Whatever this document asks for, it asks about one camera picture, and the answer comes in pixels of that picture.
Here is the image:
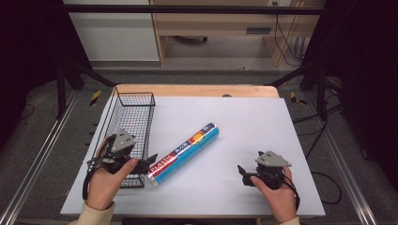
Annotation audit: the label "metal floor rail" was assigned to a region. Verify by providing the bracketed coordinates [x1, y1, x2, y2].
[0, 89, 80, 225]
[303, 93, 379, 225]

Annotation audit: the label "black frame stand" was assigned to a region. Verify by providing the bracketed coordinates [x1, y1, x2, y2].
[55, 58, 117, 120]
[268, 60, 330, 122]

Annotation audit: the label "right hand-held gripper cable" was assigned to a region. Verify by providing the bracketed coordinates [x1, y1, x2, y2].
[283, 173, 301, 212]

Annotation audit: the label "dark curtain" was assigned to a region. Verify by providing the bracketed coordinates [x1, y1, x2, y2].
[0, 0, 92, 149]
[303, 0, 398, 184]

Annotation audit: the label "white cabinet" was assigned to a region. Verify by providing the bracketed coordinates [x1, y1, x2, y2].
[63, 0, 161, 63]

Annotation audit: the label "light wooden desk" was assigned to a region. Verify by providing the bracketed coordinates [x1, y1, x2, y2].
[148, 0, 327, 68]

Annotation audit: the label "wooden table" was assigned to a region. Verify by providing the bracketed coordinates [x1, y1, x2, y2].
[111, 82, 281, 98]

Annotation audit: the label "left hand-held gripper cable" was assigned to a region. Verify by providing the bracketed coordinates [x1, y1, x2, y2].
[82, 157, 97, 202]

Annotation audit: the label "yellow and black floor tape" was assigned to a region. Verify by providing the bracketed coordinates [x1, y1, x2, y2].
[89, 90, 102, 107]
[289, 91, 308, 106]

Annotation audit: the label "thin black floor cable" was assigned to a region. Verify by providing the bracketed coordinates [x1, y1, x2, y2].
[19, 102, 36, 122]

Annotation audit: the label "white table mat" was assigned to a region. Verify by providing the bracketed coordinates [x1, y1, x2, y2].
[59, 96, 327, 218]

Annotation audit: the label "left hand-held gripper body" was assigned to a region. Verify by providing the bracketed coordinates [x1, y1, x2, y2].
[88, 128, 139, 175]

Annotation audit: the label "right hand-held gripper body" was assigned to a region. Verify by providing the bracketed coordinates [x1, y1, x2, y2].
[254, 150, 293, 191]

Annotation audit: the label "black hanging cables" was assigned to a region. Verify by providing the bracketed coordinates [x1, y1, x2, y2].
[273, 2, 307, 68]

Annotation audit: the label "person's right hand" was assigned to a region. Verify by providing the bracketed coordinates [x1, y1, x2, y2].
[250, 166, 299, 224]

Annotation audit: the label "blue and red wrap box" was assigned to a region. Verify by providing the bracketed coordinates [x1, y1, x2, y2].
[146, 122, 221, 188]

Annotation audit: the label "person's left hand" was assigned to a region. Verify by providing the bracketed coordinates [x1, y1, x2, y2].
[85, 137, 140, 211]

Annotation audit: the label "black wire basket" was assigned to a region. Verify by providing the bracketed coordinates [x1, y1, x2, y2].
[89, 86, 157, 189]

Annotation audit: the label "hand-held gripper cable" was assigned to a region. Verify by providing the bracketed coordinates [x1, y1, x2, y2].
[82, 157, 97, 202]
[283, 173, 301, 212]

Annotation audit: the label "black horizontal frame bar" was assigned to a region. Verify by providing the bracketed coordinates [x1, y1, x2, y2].
[61, 4, 326, 16]

